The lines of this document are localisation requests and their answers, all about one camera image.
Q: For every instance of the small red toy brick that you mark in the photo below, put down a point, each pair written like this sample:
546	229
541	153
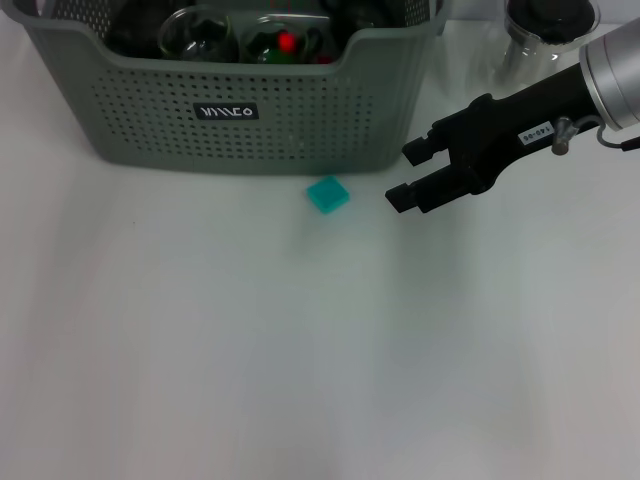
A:
286	42

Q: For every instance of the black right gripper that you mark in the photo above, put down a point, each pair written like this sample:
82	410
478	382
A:
510	122

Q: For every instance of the long dark red toy brick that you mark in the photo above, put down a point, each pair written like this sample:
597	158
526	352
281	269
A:
326	59

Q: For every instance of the clear glass flask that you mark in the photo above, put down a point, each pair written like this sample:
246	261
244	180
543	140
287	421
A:
530	50

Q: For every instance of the grey perforated storage bin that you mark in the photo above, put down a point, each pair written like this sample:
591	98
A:
150	125

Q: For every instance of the cyan square toy brick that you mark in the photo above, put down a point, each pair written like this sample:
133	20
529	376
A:
327	195

